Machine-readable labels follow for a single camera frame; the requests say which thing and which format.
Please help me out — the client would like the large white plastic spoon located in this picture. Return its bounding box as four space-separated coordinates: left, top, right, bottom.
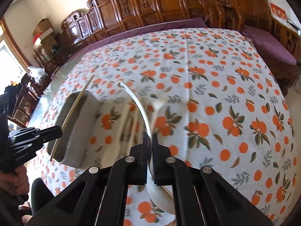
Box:
117 81 175 215

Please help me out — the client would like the orange patterned tablecloth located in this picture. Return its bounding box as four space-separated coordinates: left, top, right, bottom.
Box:
40 28 298 225

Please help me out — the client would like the dark wooden side chair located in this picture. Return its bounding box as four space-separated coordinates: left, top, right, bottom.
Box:
8 73 51 128

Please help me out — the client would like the carved wooden armchair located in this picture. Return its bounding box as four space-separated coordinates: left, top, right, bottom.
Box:
215 0 300 61

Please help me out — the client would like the white plastic bag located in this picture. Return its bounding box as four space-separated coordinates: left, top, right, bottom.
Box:
27 66 48 85

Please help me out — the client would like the left hand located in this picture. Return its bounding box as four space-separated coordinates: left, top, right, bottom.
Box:
1 165 30 195

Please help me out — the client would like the carved wooden sofa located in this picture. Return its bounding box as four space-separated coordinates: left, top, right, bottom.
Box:
60 0 227 52

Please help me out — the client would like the cardboard box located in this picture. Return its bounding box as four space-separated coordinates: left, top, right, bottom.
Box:
33 18 54 36

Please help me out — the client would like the light wooden chopstick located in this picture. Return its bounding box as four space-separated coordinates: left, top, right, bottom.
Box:
127 108 139 153
50 75 95 162

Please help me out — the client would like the purple sofa cushion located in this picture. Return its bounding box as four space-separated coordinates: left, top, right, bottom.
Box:
63 17 208 65

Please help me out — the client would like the purple armchair cushion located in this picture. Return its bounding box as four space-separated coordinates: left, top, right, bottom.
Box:
242 26 297 65

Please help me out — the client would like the red greeting card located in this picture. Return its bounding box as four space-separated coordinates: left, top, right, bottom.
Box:
270 3 287 22

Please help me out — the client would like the grey metal tray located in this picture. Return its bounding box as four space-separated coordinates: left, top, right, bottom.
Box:
54 90 100 168

